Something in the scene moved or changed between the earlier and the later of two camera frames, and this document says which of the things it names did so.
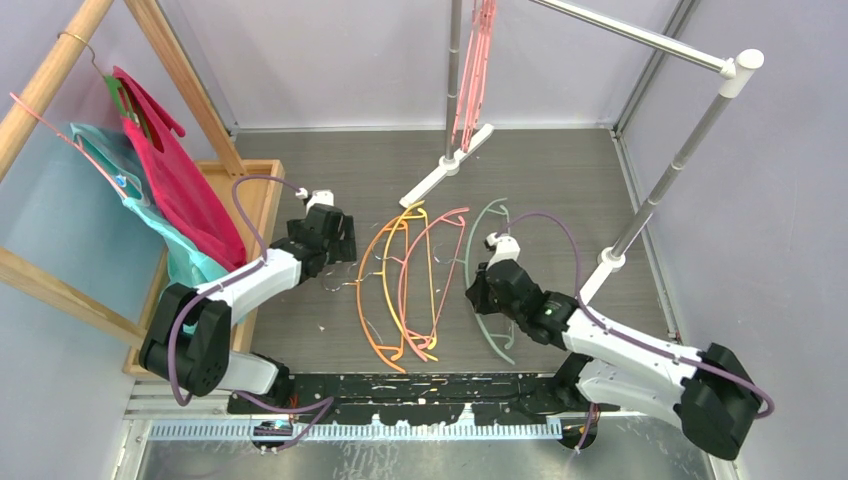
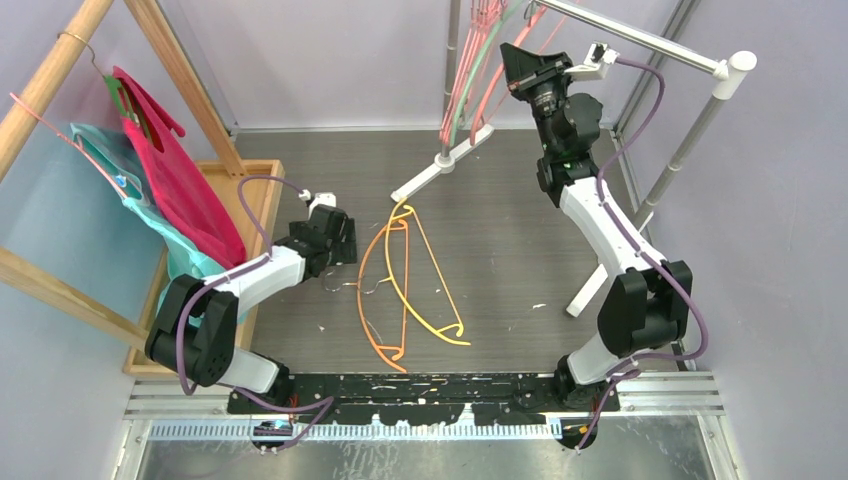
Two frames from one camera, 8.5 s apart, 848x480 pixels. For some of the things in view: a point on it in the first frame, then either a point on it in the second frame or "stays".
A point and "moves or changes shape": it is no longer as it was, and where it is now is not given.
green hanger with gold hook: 113,84 stays
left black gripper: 343,249 stays
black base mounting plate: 417,396 stays
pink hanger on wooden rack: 28,106 stays
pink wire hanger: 473,90 moves or changes shape
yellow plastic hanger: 423,215 → 436,333
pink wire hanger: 473,90 → 475,4
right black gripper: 479,291 → 525,71
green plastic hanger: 511,335 → 479,68
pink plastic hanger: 415,339 → 502,70
